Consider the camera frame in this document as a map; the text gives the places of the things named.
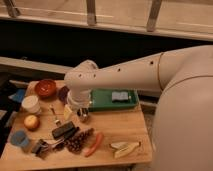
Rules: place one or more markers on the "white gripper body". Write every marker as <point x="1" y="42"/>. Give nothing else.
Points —
<point x="78" y="99"/>

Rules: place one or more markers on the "black whiteboard eraser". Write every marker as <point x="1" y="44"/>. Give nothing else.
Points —
<point x="61" y="130"/>

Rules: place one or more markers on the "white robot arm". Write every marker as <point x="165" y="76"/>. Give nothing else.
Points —
<point x="182" y="135"/>

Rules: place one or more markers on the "green plastic tray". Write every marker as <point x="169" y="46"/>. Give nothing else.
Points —
<point x="101" y="100"/>

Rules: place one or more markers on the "small metal cup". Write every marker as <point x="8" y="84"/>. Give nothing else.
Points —
<point x="83" y="114"/>

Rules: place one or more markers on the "purple bowl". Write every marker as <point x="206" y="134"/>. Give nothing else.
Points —
<point x="62" y="94"/>

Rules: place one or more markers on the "metal spoon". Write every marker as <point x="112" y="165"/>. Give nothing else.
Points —
<point x="57" y="121"/>

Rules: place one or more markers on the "grey sponge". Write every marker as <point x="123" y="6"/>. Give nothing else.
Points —
<point x="120" y="96"/>

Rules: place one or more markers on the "orange red bowl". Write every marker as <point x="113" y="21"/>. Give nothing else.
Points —
<point x="45" y="88"/>

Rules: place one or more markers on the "orange carrot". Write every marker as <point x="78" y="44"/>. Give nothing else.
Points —
<point x="95" y="145"/>

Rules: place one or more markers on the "bunch of dark grapes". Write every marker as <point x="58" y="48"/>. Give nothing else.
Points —
<point x="76" y="143"/>

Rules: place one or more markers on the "white cup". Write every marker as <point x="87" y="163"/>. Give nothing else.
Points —
<point x="31" y="104"/>

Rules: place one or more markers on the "yellow apple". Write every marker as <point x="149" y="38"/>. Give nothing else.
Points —
<point x="31" y="122"/>

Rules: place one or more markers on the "blue cloth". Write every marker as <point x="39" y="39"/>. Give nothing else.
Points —
<point x="18" y="96"/>

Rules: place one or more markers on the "blue cup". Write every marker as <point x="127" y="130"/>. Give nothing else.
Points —
<point x="19" y="139"/>

